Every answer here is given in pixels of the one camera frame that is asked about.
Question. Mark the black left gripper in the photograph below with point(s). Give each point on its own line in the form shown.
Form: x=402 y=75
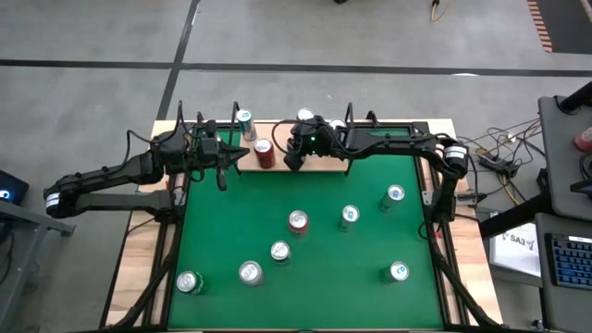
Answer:
x=222 y=180

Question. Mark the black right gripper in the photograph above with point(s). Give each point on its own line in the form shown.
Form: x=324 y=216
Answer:
x=294 y=162

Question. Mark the red can with black label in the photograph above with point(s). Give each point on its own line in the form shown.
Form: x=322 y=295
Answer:
x=264 y=152

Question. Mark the white silver soda can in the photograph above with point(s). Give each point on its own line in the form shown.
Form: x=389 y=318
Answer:
x=337 y=123

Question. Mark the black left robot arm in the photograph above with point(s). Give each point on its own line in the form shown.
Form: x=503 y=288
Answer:
x=106 y=178

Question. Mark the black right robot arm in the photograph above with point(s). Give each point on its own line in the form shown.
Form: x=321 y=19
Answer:
x=393 y=143

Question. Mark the wooden shelf board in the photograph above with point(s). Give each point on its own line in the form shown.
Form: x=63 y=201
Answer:
x=324 y=164

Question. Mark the orange-red Fanta can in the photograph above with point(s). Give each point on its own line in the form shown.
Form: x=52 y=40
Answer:
x=298 y=219

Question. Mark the green can right middle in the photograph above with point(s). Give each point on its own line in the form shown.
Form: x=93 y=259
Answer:
x=350 y=213

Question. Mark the green Sprite can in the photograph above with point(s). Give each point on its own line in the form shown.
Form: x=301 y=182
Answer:
x=187 y=281
x=280 y=250

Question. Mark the silver and red soda can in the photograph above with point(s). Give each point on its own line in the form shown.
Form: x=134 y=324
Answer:
x=250 y=272

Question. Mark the green table mat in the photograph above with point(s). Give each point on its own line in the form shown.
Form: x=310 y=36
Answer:
x=314 y=300

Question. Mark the green can bottom right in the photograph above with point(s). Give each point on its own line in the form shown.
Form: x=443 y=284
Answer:
x=399 y=270

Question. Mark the black power strip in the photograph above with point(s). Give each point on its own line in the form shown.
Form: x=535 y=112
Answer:
x=497 y=164

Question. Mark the grey side table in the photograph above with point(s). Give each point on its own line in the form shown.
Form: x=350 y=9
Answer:
x=46 y=223

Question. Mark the black desk support beam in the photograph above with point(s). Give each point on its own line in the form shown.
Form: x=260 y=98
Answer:
x=509 y=217

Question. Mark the black device blue light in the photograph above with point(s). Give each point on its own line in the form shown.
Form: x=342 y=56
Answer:
x=16 y=185

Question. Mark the white SA3 sign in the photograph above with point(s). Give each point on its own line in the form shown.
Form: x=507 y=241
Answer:
x=513 y=252

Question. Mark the black stand pole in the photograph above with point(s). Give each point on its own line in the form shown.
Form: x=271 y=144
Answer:
x=575 y=99

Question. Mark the pink drink can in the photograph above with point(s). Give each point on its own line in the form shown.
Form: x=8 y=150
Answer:
x=585 y=139

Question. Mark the black backlit keyboard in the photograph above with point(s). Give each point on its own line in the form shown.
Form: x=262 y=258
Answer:
x=571 y=261

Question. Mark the black floor mat orange stripes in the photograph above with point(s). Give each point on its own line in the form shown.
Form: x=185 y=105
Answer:
x=569 y=23

